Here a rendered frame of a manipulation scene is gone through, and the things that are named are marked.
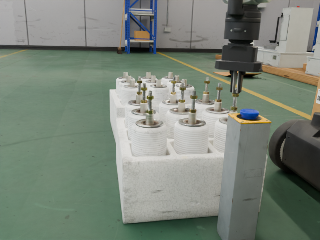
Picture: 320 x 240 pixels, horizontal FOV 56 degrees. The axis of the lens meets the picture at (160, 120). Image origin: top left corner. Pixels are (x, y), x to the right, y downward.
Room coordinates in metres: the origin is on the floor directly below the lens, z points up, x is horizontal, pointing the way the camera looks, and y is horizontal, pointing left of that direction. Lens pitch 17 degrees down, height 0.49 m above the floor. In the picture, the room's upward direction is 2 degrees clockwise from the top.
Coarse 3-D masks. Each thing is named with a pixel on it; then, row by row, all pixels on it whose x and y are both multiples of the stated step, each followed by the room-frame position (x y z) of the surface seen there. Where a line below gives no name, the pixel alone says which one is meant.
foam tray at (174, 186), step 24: (120, 120) 1.03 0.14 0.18; (120, 144) 0.80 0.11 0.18; (168, 144) 0.81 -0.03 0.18; (120, 168) 0.77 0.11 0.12; (144, 168) 0.69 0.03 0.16; (168, 168) 0.70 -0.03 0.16; (192, 168) 0.72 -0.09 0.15; (216, 168) 0.73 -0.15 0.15; (120, 192) 0.78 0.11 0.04; (144, 192) 0.69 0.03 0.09; (168, 192) 0.71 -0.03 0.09; (192, 192) 0.72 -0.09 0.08; (216, 192) 0.73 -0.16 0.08; (144, 216) 0.69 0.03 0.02; (168, 216) 0.71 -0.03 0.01; (192, 216) 0.72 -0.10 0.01
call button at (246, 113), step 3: (240, 111) 0.64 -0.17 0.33; (243, 111) 0.63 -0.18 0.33; (246, 111) 0.63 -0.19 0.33; (249, 111) 0.63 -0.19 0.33; (252, 111) 0.63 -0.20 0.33; (255, 111) 0.63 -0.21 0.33; (258, 111) 0.64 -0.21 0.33; (243, 114) 0.63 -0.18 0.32; (246, 114) 0.62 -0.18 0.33; (249, 114) 0.62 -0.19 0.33; (252, 114) 0.62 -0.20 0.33; (255, 114) 0.62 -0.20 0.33; (258, 114) 0.63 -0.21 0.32; (243, 117) 0.63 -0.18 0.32; (246, 117) 0.63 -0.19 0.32; (249, 117) 0.63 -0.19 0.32; (252, 117) 0.63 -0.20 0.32; (255, 117) 0.63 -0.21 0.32
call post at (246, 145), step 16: (240, 128) 0.60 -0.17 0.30; (256, 128) 0.61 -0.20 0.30; (240, 144) 0.60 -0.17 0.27; (256, 144) 0.61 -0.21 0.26; (224, 160) 0.66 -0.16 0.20; (240, 160) 0.60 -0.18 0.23; (256, 160) 0.61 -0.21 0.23; (224, 176) 0.65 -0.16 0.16; (240, 176) 0.60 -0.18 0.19; (256, 176) 0.61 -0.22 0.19; (224, 192) 0.64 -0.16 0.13; (240, 192) 0.60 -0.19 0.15; (256, 192) 0.61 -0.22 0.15; (224, 208) 0.63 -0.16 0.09; (240, 208) 0.60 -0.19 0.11; (256, 208) 0.61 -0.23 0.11; (224, 224) 0.62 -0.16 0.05; (240, 224) 0.61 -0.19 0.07; (256, 224) 0.61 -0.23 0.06
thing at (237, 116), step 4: (232, 116) 0.64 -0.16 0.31; (236, 116) 0.64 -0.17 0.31; (240, 116) 0.64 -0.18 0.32; (260, 116) 0.65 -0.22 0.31; (236, 120) 0.62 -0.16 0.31; (240, 120) 0.61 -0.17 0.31; (244, 120) 0.61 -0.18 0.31; (248, 120) 0.61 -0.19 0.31; (252, 120) 0.61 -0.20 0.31; (256, 120) 0.62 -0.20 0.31; (260, 120) 0.62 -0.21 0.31; (264, 120) 0.62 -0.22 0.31; (268, 120) 0.62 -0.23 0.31
